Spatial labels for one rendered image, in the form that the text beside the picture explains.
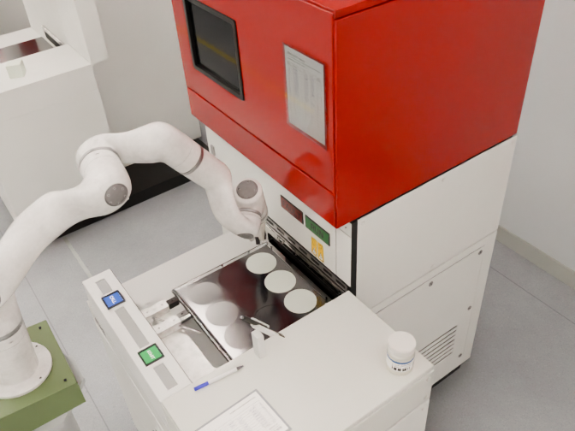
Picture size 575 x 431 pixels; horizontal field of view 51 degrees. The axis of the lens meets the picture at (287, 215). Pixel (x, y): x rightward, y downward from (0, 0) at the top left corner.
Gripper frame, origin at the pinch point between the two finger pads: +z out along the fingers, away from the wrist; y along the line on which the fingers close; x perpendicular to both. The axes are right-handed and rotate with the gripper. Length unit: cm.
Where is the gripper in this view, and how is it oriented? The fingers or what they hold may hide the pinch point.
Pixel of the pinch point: (260, 234)
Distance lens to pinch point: 199.6
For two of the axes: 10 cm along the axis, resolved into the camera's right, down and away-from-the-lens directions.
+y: -0.5, 9.0, -4.3
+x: 10.0, 0.1, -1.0
